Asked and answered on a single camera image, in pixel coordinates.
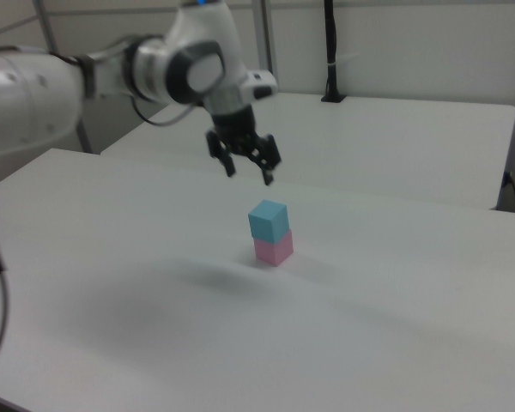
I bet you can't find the blue cube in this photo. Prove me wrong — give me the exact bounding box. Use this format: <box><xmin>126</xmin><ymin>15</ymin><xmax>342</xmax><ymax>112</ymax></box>
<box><xmin>247</xmin><ymin>198</ymin><xmax>289</xmax><ymax>244</ymax></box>

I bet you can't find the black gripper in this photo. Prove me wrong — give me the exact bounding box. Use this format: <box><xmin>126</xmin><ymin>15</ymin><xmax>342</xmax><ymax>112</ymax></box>
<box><xmin>204</xmin><ymin>105</ymin><xmax>283</xmax><ymax>187</ymax></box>

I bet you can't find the black pole with base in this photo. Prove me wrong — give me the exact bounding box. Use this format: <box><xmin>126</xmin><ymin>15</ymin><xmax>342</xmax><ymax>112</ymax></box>
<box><xmin>320</xmin><ymin>0</ymin><xmax>348</xmax><ymax>105</ymax></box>

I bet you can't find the pink cube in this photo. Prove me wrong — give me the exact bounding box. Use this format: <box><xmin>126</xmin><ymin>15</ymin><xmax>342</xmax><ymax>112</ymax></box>
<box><xmin>252</xmin><ymin>228</ymin><xmax>295</xmax><ymax>268</ymax></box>

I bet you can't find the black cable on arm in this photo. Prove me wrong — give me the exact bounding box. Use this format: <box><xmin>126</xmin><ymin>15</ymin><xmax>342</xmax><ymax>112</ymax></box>
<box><xmin>130</xmin><ymin>94</ymin><xmax>199</xmax><ymax>129</ymax></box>

